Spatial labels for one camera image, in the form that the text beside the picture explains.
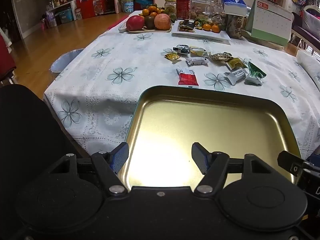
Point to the black white blueberry packet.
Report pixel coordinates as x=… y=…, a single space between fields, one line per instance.
x=182 y=49

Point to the white floral tablecloth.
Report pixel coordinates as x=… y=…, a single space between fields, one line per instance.
x=96 y=94

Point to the yellow silver snack packet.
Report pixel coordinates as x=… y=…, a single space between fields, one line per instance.
x=198 y=51

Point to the orange tangerine on plate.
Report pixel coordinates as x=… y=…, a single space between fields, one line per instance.
x=206 y=27
x=215 y=28

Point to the orange tangerine left on plate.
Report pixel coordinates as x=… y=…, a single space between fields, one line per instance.
x=206 y=27

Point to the pink yellow apple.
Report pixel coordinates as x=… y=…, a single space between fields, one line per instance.
x=162 y=22

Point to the brown patterned snack jar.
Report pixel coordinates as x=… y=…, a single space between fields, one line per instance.
x=235 y=26

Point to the grey white snack packet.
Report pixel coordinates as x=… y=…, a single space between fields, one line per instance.
x=235 y=76

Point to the red white snack packet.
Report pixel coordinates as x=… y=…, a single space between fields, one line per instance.
x=187 y=77

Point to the red tin canister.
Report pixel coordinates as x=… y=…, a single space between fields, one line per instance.
x=182 y=9

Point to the black chocolate packet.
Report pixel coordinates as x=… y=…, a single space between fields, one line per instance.
x=187 y=24

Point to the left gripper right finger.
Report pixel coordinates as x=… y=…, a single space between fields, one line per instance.
x=214 y=168

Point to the yellow green snack packet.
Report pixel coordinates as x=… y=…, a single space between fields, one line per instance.
x=235 y=63

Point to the orange tangerine right on plate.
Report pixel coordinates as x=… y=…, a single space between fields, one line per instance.
x=215 y=28

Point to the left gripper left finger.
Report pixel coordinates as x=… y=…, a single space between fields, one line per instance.
x=108 y=165

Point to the gold metal tin tray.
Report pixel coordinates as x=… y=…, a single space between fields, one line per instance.
x=168 y=120

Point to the small gold candy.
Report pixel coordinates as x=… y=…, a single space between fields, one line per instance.
x=172 y=56

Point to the white rectangular plate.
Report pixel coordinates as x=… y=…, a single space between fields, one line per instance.
x=222 y=36

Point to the tissue box blue white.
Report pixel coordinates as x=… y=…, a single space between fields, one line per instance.
x=235 y=7

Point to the glass jar yellow lid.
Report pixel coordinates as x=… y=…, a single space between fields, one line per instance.
x=170 y=7

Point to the desk calendar green base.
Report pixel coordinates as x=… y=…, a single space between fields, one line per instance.
x=269 y=22

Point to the wooden fruit board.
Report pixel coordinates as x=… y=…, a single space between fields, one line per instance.
x=123 y=29

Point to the white hawthorn snack packet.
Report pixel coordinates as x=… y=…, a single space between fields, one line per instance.
x=196 y=61

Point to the dark red apple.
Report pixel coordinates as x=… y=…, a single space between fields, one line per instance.
x=135 y=23

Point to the green white snack packet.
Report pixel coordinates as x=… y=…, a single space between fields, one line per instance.
x=254 y=75

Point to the dark brown fruit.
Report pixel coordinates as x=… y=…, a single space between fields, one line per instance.
x=149 y=22

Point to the peanut pattern snack packet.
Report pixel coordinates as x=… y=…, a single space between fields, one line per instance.
x=221 y=56

